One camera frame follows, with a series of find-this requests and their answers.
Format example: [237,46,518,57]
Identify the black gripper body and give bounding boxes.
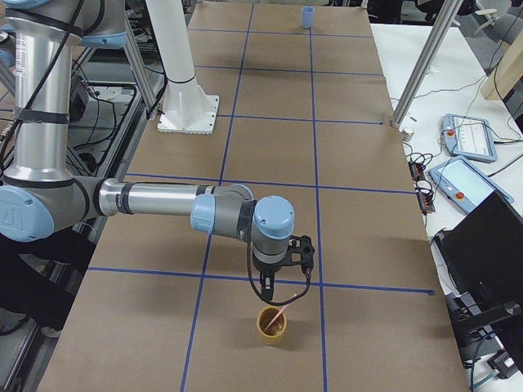
[257,265,276,287]

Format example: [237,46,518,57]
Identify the pink chopstick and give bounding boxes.
[263,293,297,332]

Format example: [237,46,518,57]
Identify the blue cup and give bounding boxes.
[301,6,315,29]

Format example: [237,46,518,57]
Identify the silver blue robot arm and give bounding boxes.
[1,1,297,304]

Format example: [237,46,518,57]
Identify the yellow wooden cup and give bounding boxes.
[256,306,288,346]

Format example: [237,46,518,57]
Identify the black connector strip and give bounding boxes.
[406,152,436,216]

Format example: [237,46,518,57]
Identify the small metal cylinder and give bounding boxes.
[401,127,414,142]

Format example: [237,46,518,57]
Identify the near teach pendant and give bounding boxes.
[429,156,514,214]

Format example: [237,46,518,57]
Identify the teach pendant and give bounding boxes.
[441,114,498,163]
[429,156,514,214]

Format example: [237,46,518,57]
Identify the far teach pendant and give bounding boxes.
[441,114,498,163]

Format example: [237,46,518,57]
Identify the black box under table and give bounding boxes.
[69,80,96,122]

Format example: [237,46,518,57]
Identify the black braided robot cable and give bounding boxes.
[243,199,313,306]

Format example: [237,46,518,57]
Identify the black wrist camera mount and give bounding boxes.
[282,235,315,283]

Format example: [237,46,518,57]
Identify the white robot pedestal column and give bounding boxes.
[146,0,220,135]

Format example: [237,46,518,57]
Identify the aluminium frame post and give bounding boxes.
[391,0,463,128]

